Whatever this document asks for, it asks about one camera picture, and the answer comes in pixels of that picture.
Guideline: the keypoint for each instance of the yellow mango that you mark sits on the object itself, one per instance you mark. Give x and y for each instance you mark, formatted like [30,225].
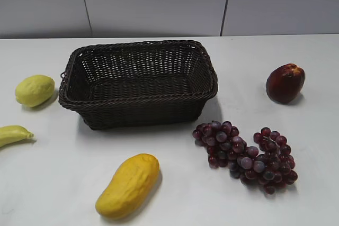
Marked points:
[129,187]

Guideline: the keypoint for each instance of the yellow-green lemon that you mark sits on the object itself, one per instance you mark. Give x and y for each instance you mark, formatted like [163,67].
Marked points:
[34,90]

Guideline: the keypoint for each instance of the dark brown wicker basket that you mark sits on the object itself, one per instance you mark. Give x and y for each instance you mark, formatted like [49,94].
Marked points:
[138,83]

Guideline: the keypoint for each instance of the purple grape bunch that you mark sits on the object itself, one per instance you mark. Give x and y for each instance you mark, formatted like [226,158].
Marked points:
[268,163]

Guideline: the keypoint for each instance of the yellow banana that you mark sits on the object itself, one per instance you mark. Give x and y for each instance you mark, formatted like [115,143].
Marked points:
[14,133]

